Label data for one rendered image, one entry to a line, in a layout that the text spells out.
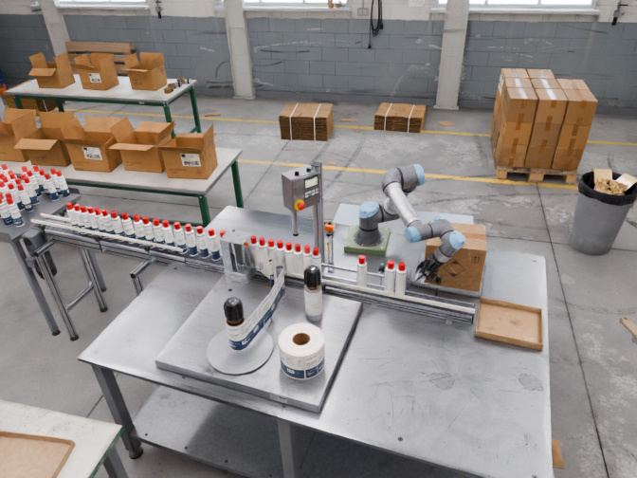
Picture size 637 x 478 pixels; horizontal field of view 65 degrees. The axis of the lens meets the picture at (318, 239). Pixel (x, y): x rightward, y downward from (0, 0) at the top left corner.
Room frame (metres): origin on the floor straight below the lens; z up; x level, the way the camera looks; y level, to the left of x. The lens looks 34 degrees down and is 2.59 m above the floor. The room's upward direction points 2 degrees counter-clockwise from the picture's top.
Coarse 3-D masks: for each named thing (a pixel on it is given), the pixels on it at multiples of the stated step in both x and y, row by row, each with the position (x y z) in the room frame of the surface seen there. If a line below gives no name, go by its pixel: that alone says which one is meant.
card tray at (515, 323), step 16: (480, 304) 1.93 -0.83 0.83; (496, 304) 1.92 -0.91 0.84; (512, 304) 1.89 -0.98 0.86; (480, 320) 1.82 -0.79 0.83; (496, 320) 1.81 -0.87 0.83; (512, 320) 1.81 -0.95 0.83; (528, 320) 1.80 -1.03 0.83; (480, 336) 1.70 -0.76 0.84; (496, 336) 1.68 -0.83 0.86; (512, 336) 1.70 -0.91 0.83; (528, 336) 1.70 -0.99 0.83
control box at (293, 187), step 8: (304, 168) 2.29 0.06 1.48; (288, 176) 2.20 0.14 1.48; (296, 176) 2.20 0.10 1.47; (304, 176) 2.21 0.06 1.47; (288, 184) 2.19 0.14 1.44; (296, 184) 2.18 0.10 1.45; (288, 192) 2.19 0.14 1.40; (296, 192) 2.18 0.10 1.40; (288, 200) 2.20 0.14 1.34; (296, 200) 2.17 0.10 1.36; (304, 200) 2.20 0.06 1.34; (312, 200) 2.23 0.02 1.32; (288, 208) 2.20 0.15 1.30; (296, 208) 2.17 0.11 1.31; (304, 208) 2.20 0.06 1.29
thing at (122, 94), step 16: (80, 80) 6.56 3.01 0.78; (128, 80) 6.48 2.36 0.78; (192, 80) 6.37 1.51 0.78; (16, 96) 6.19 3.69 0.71; (32, 96) 6.13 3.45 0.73; (48, 96) 6.01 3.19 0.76; (64, 96) 5.95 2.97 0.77; (80, 96) 5.90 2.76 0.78; (96, 96) 5.86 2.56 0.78; (112, 96) 5.84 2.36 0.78; (128, 96) 5.81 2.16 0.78; (144, 96) 5.79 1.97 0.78; (160, 96) 5.77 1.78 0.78; (176, 96) 5.82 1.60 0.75; (192, 96) 6.30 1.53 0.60
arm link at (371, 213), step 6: (366, 204) 2.56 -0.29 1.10; (372, 204) 2.55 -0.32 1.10; (378, 204) 2.56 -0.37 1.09; (360, 210) 2.51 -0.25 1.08; (366, 210) 2.50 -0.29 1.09; (372, 210) 2.49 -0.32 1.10; (378, 210) 2.51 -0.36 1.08; (360, 216) 2.50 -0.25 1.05; (366, 216) 2.48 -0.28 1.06; (372, 216) 2.48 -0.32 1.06; (378, 216) 2.49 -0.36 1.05; (360, 222) 2.50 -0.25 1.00; (366, 222) 2.48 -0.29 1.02; (372, 222) 2.48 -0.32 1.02; (378, 222) 2.49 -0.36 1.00; (366, 228) 2.48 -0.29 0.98; (372, 228) 2.48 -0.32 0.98
